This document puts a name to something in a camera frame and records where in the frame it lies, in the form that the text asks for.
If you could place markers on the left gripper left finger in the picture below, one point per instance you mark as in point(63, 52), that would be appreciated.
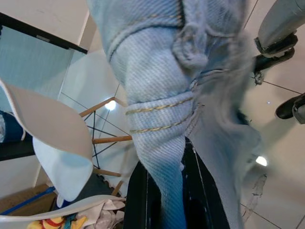
point(143, 207)

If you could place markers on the black door frame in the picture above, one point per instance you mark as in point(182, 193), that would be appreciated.
point(47, 39)

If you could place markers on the black foam mat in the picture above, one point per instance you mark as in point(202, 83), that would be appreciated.
point(100, 186)

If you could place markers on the yellow patterned cloth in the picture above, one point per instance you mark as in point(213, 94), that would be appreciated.
point(47, 223)

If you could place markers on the white plastic chair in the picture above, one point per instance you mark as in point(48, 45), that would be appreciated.
point(95, 198)
point(59, 143)

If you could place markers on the beige cloth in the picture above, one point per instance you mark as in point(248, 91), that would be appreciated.
point(107, 214)

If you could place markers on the brown cardboard box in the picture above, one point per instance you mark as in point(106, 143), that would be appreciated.
point(23, 193)

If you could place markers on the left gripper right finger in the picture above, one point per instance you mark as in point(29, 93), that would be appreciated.
point(202, 202)

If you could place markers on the blue bin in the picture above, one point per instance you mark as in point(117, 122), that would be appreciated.
point(12, 128)

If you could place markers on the light blue denim shorts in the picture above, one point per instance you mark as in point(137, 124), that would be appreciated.
point(155, 83)

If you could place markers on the blue pole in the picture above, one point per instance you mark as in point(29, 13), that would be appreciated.
point(28, 201)

